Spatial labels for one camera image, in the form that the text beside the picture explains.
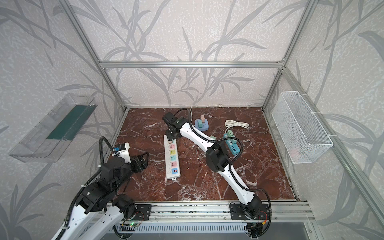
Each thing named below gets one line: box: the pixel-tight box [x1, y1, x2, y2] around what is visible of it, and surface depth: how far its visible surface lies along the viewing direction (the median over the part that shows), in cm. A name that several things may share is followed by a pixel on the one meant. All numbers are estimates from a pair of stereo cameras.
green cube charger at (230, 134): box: [227, 129, 236, 138], surface depth 98 cm
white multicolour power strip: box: [163, 134, 181, 181], surface depth 91 cm
